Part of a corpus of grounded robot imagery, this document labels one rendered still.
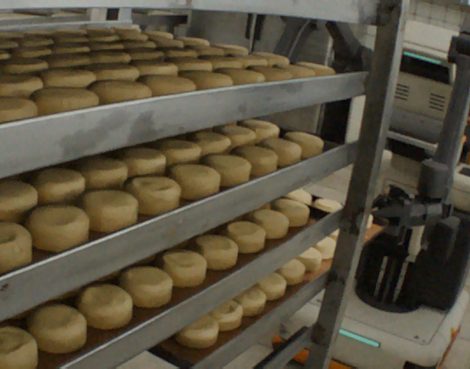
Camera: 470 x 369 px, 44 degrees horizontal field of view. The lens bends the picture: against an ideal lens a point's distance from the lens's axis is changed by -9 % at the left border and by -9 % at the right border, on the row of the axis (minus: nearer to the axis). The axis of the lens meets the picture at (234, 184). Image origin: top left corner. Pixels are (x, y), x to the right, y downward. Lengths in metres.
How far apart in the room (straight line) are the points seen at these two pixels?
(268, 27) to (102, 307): 4.80
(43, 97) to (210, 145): 0.31
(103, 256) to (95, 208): 0.06
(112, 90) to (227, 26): 4.99
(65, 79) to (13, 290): 0.19
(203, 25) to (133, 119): 5.16
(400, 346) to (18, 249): 1.81
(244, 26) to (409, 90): 3.54
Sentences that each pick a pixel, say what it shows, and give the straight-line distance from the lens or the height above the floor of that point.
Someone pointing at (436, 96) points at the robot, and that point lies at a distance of 1.91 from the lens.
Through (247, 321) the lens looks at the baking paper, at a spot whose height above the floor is 0.95.
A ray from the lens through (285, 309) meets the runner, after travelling 0.75.
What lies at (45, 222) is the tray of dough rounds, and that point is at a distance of 0.44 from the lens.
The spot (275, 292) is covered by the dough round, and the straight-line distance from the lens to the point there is 0.78.
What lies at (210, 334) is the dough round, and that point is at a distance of 0.66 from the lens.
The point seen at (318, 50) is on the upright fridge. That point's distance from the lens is 5.06.
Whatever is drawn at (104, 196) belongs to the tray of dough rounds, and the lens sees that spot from 0.49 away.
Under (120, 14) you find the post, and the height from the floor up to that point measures 1.26.
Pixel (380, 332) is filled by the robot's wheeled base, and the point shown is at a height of 0.28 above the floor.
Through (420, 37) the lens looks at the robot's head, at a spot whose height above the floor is 1.27.
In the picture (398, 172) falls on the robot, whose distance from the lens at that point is 2.00.
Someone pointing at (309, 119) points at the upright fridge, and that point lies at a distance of 5.14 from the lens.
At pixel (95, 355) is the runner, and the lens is 0.46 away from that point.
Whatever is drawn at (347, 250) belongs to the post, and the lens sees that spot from 0.82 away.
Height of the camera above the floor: 1.33
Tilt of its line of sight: 19 degrees down
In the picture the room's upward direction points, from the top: 9 degrees clockwise
